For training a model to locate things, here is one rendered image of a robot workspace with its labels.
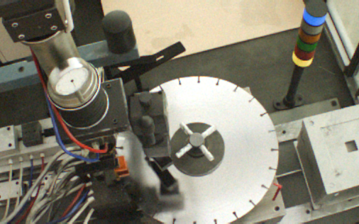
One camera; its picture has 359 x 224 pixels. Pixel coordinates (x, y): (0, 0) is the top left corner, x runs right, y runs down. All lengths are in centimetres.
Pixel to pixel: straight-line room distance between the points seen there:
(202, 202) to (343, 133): 36
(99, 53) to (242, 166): 37
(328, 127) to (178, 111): 33
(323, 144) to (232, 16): 50
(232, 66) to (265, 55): 10
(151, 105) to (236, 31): 70
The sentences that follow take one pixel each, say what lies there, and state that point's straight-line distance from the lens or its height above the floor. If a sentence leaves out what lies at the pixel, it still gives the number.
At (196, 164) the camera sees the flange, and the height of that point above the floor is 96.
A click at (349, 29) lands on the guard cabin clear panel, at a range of 131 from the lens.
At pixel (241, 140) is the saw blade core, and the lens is 102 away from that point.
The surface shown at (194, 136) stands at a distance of 97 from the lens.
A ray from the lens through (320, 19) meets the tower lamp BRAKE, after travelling 95.
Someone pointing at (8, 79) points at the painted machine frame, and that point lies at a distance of 106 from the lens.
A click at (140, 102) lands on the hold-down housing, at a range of 71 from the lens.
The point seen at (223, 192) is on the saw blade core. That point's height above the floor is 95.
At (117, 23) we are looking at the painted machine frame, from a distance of 96.
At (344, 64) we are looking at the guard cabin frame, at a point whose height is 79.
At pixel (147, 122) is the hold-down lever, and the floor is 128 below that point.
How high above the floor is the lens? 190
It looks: 65 degrees down
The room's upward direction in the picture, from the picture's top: 8 degrees counter-clockwise
